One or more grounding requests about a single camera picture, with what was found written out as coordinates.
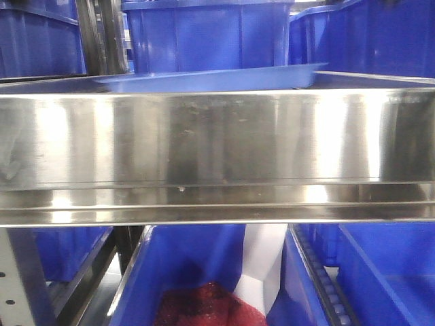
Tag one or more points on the blue plastic tray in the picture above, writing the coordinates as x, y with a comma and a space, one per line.
263, 78

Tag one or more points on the blue bin lower right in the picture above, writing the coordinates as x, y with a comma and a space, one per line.
384, 270

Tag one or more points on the blue bin lower left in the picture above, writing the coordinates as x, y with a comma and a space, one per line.
62, 251

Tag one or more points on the blue bin lower middle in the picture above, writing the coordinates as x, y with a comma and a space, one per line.
176, 257

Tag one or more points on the blue bin upper right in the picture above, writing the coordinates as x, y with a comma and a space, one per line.
375, 37

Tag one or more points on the blue bin upper left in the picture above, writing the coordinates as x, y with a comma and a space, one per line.
40, 38

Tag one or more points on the blue bin upper middle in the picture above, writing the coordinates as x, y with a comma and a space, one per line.
180, 36

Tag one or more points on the black roller rail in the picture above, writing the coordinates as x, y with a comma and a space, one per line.
332, 302

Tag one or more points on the stainless steel shelf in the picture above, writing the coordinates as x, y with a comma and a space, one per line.
106, 151

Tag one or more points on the red mesh bag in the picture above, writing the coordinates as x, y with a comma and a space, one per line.
209, 304

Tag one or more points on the blue bin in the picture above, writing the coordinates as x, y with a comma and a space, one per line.
62, 251
180, 36
40, 38
375, 37
176, 257
384, 270

